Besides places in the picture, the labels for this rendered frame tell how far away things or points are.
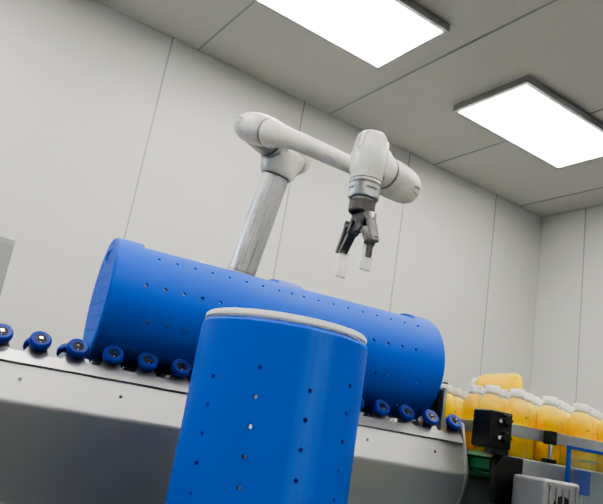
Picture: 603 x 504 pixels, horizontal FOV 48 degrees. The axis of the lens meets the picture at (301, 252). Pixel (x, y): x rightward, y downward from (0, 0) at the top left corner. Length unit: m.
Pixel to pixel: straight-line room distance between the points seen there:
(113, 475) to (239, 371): 0.57
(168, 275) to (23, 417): 0.41
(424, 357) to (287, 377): 0.81
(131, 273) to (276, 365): 0.57
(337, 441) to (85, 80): 3.89
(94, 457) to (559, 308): 5.79
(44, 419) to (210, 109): 3.77
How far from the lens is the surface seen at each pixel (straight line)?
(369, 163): 1.88
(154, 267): 1.51
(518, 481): 1.78
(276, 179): 2.37
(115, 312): 1.47
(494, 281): 6.59
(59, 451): 1.48
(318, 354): 1.02
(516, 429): 1.86
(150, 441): 1.49
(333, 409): 1.04
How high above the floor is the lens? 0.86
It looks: 15 degrees up
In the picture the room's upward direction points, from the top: 10 degrees clockwise
